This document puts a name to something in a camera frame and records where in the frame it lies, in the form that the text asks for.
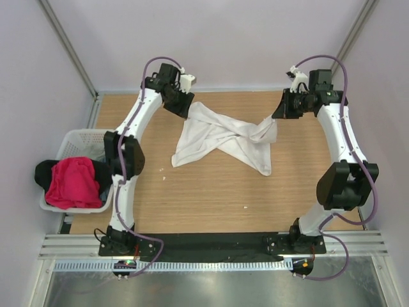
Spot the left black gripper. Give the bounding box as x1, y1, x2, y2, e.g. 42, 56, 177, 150
164, 85, 194, 119

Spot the white t shirt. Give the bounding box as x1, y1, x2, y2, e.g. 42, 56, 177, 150
171, 102, 277, 177

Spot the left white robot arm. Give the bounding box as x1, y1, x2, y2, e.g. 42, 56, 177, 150
98, 57, 196, 256

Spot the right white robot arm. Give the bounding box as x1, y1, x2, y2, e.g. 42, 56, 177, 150
268, 67, 379, 255

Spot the white laundry basket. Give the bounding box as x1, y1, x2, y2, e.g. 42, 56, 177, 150
39, 129, 114, 214

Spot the pink shirt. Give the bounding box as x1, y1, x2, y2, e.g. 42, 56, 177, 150
45, 157, 102, 210

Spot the black shirt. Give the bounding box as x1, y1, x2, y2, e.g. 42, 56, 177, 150
34, 160, 112, 194

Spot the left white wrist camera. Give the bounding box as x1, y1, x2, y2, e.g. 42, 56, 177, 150
179, 67, 196, 93

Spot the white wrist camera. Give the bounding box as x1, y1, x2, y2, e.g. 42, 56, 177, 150
179, 67, 196, 93
286, 65, 309, 93

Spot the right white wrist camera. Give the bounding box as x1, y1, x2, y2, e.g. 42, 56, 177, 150
286, 65, 309, 93

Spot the right aluminium frame post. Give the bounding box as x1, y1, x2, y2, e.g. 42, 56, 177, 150
334, 0, 379, 65

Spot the aluminium frame post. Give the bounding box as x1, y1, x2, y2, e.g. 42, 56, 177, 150
37, 0, 98, 101
334, 0, 379, 65

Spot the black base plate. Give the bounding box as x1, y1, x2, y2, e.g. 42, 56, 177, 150
98, 232, 327, 263

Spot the left aluminium frame post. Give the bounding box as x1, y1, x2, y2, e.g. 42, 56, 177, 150
37, 0, 98, 101

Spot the aluminium rail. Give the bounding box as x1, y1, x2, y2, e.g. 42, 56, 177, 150
38, 230, 389, 260

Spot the slotted cable duct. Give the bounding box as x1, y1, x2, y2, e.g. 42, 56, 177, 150
54, 259, 293, 272

